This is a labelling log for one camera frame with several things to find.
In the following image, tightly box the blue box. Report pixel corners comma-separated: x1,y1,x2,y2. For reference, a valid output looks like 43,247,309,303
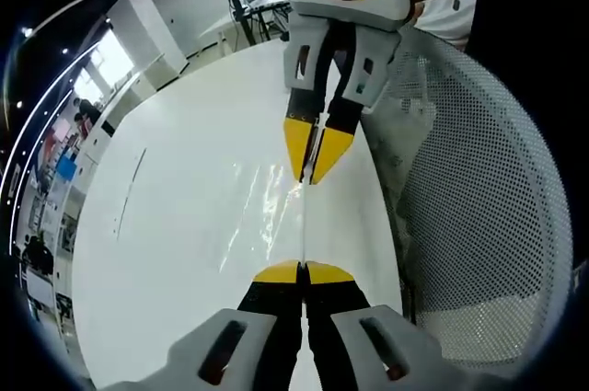
55,155,77,178

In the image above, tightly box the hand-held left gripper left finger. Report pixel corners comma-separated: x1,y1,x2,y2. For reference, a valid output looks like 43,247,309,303
160,260,304,391

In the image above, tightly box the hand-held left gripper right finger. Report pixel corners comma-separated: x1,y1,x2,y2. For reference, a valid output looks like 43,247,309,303
304,261,445,391

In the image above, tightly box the white mesh basket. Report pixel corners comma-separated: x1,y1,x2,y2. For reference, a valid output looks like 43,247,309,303
361,29,576,372

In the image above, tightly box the person's white shirt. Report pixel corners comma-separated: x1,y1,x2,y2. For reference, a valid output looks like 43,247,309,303
412,0,479,52

